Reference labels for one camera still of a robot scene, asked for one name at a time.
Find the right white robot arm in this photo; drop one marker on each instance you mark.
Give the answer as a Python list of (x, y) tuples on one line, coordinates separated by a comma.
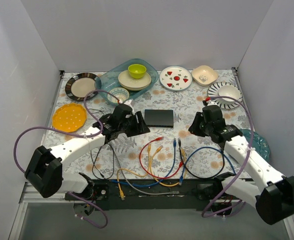
[(272, 194)]

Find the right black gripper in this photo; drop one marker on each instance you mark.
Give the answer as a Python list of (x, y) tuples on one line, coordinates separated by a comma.
[(197, 123)]

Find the brown rimmed plate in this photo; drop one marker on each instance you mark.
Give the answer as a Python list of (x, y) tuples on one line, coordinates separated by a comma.
[(78, 86)]

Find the teal scalloped plate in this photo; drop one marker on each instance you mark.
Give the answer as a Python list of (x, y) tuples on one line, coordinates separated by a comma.
[(259, 143)]

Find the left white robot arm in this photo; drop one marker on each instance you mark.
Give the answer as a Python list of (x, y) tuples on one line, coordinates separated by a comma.
[(45, 170)]

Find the aluminium frame rail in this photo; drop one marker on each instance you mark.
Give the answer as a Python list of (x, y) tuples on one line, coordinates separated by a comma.
[(54, 219)]

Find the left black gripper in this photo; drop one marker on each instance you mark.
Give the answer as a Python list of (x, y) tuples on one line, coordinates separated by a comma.
[(136, 122)]

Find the beige square panda bowl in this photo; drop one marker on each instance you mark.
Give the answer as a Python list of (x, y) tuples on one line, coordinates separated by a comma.
[(204, 75)]

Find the black network switch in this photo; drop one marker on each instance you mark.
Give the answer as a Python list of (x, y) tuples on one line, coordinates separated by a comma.
[(159, 118)]

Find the blue striped plate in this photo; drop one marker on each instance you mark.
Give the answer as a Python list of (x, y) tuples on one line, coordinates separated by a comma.
[(213, 92)]

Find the white plate red shapes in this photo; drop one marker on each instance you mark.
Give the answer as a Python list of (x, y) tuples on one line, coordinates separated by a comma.
[(175, 78)]

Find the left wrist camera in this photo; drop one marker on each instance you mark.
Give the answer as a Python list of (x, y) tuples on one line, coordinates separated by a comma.
[(129, 103)]

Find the floral table mat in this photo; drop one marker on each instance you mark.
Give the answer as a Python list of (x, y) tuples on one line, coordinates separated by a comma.
[(128, 157)]

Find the blue patterned small bowl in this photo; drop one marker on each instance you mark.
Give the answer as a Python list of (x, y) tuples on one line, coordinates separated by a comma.
[(118, 94)]

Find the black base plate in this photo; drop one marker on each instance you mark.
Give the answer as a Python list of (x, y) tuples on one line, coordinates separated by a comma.
[(142, 195)]

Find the white bowl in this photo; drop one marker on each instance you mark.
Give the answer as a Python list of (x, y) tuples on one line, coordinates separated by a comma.
[(230, 91)]

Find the lime green bowl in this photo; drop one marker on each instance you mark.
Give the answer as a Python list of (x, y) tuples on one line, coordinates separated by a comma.
[(136, 71)]

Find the beige plate stack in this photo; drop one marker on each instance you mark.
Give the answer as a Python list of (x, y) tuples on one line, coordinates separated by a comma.
[(130, 83)]

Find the teal plastic basin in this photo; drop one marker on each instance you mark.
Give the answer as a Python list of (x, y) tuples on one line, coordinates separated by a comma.
[(109, 80)]

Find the yellow dotted plate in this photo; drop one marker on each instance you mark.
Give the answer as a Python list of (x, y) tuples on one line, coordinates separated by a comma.
[(69, 118)]

